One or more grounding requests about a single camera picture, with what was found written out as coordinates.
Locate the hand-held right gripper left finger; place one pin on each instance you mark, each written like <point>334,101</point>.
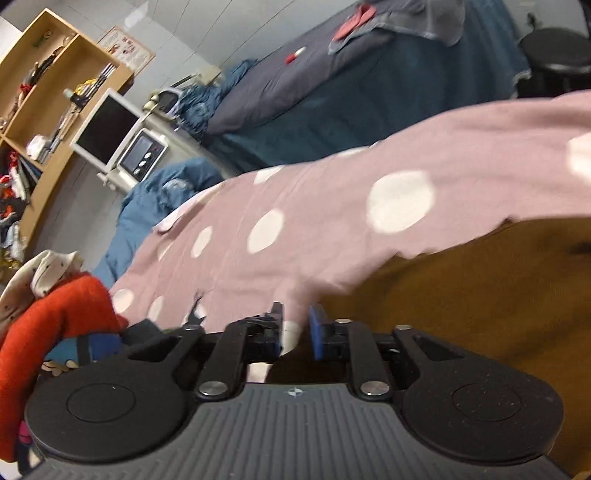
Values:
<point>278,339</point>

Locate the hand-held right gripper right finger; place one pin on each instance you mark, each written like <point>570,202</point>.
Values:
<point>316,332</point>

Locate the brown knit garment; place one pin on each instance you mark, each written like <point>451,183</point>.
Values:
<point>485,300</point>

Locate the pink dotted bed sheet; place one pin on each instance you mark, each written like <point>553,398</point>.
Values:
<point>323,221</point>

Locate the blue blanket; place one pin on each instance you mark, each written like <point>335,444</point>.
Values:
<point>157,198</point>

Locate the blue patterned folded cloth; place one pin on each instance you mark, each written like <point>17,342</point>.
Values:
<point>64,350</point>

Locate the white equipment cart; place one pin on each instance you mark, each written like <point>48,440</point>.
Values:
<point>173,138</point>

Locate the white device with screen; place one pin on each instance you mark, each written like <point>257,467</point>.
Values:
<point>141,154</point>

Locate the red knit sweater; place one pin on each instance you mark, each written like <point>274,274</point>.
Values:
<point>46,332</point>

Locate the cream printed cloth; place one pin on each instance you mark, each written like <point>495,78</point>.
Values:
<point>41,272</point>

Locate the white monitor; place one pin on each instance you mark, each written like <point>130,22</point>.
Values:
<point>108,131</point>

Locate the beige box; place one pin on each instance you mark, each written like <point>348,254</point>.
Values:
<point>207,74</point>

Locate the small red white item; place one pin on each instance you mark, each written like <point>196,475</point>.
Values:
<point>295,54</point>

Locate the red cloth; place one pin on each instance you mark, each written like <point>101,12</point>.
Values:
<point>353,23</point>

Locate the grey towel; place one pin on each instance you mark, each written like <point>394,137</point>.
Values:
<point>415,14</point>

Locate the wooden shelf unit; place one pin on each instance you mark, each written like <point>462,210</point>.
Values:
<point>46,92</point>

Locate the black round stool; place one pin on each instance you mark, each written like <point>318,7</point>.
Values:
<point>554,50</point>

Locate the wall poster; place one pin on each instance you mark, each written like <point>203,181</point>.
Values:
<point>127,46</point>

